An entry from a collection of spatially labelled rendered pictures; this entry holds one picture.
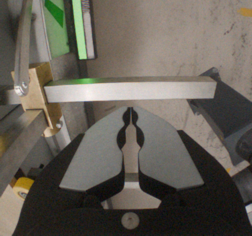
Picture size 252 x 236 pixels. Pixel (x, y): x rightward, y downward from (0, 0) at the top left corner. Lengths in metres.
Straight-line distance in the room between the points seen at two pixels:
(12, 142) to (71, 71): 0.25
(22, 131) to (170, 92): 0.23
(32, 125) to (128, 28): 0.92
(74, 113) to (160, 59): 0.80
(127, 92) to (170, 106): 1.03
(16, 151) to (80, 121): 0.28
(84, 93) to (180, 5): 0.98
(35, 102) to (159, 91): 0.21
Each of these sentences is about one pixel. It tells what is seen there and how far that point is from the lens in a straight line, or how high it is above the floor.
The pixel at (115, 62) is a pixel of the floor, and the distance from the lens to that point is 1.09.
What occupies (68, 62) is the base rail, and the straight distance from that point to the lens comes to 0.40.
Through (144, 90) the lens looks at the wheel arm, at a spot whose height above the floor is 0.85.
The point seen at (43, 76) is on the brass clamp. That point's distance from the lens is 0.27.
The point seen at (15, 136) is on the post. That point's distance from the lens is 0.23.
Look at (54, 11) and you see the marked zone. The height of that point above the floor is 0.76.
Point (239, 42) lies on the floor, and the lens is 1.35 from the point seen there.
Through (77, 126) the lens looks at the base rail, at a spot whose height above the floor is 0.70.
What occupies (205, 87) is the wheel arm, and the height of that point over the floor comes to 0.85.
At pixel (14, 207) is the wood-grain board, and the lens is 0.63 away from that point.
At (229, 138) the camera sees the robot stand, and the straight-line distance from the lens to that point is 0.77.
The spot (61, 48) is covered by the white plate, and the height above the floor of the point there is 0.75.
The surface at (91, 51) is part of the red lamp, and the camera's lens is 0.38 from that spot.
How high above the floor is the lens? 1.07
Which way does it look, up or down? 60 degrees down
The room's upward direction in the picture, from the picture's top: 178 degrees counter-clockwise
